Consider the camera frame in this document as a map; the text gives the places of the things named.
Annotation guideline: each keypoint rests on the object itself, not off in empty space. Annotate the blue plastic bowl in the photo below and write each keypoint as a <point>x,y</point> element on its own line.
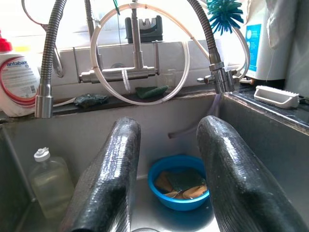
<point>178,201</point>

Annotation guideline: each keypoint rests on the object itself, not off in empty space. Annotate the steel tap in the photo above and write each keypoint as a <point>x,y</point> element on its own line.
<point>138,48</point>

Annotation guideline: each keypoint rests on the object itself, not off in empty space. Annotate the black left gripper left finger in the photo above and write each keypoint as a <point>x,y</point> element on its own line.
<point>106,181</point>

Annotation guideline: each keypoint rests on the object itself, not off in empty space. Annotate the white detergent bottle red cap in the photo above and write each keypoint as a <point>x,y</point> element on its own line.
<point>17,79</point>

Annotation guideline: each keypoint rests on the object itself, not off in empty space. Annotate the dark green scouring pad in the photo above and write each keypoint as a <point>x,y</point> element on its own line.
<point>90,99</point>

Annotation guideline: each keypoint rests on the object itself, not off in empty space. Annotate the blue bottle brush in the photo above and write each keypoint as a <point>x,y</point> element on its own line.
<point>224,14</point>

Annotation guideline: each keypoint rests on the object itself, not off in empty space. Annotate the clear soap bottle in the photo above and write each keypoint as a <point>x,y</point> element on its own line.
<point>50,183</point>

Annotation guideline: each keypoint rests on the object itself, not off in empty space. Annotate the steel sink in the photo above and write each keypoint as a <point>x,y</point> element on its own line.
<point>72,130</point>

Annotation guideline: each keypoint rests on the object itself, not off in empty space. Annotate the glass jar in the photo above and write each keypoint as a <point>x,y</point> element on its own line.
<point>169,78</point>

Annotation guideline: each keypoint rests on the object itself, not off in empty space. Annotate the white water filter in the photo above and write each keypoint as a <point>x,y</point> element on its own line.
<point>270,62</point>

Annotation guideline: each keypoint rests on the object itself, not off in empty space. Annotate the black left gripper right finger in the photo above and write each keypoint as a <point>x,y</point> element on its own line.
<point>241,181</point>

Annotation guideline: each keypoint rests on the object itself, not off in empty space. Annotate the white scrub brush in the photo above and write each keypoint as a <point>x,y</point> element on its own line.
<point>275,96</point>

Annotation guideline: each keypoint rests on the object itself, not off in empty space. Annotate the black knife sharpener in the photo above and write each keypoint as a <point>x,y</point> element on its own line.
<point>147,29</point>

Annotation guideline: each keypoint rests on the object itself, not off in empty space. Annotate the green topped yellow sponge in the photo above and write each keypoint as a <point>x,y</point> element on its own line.
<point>186,181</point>

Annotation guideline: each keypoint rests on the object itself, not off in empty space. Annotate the small white tap brush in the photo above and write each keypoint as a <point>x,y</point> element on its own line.
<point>126,81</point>

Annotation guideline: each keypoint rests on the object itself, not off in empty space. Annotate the white tube loop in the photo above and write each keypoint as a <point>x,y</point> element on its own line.
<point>144,103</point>

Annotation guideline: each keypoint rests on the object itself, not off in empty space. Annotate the white hanging cloth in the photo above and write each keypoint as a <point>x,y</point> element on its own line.
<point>280,24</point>

